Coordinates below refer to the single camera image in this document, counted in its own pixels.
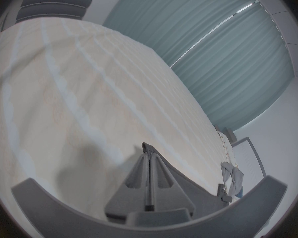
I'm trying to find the grey garment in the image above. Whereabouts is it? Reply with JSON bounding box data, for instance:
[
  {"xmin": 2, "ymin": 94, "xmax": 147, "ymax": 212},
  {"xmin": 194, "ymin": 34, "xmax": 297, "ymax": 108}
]
[{"xmin": 221, "ymin": 161, "xmax": 244, "ymax": 196}]

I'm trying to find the blue-green curtain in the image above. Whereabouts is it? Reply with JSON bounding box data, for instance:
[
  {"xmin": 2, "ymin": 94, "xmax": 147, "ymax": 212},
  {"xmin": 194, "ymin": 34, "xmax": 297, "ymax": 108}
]
[
  {"xmin": 170, "ymin": 3, "xmax": 295, "ymax": 132},
  {"xmin": 103, "ymin": 0, "xmax": 260, "ymax": 67}
]

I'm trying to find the bed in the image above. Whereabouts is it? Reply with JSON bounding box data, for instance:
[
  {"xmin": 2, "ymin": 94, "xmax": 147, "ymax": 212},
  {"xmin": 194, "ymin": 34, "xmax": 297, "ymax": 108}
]
[{"xmin": 0, "ymin": 18, "xmax": 267, "ymax": 221}]

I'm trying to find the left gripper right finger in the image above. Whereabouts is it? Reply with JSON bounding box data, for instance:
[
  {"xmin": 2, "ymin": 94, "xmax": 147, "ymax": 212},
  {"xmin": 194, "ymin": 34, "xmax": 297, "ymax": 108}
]
[{"xmin": 151, "ymin": 154, "xmax": 196, "ymax": 214}]

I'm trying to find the white printed pillow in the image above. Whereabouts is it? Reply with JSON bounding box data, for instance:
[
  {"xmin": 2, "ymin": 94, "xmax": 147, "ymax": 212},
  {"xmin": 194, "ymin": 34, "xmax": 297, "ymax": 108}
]
[{"xmin": 217, "ymin": 130, "xmax": 239, "ymax": 169}]

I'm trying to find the black long-sleeved top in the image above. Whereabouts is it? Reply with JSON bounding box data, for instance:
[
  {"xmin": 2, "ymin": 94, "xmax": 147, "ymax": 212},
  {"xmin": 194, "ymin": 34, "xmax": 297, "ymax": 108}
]
[{"xmin": 142, "ymin": 142, "xmax": 233, "ymax": 216}]

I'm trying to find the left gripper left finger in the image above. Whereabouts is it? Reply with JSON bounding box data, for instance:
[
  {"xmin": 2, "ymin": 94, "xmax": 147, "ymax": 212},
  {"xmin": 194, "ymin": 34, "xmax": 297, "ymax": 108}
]
[{"xmin": 104, "ymin": 155, "xmax": 150, "ymax": 216}]

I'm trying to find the black chest of drawers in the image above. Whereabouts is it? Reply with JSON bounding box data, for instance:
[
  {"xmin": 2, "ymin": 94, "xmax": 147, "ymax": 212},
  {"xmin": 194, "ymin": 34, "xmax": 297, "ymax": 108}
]
[{"xmin": 0, "ymin": 0, "xmax": 93, "ymax": 34}]

